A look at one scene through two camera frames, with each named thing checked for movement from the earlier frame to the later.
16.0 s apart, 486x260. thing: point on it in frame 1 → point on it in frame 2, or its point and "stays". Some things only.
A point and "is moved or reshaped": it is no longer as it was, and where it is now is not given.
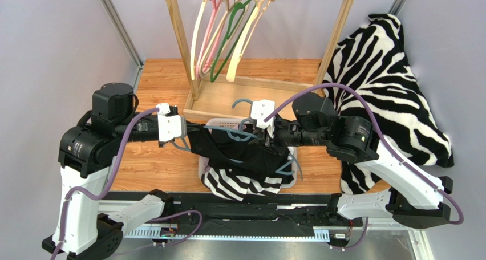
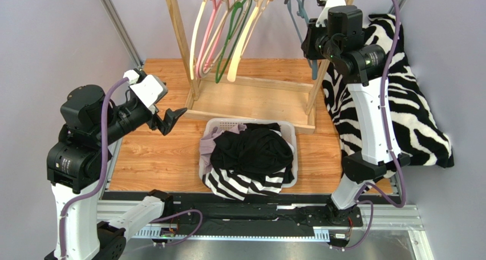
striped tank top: (225, 183) stays
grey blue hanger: (239, 136) → (312, 63)
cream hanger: (195, 37) stays
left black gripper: (163, 143) → (169, 120)
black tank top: (237, 148) is moved or reshaped
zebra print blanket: (372, 61) stays
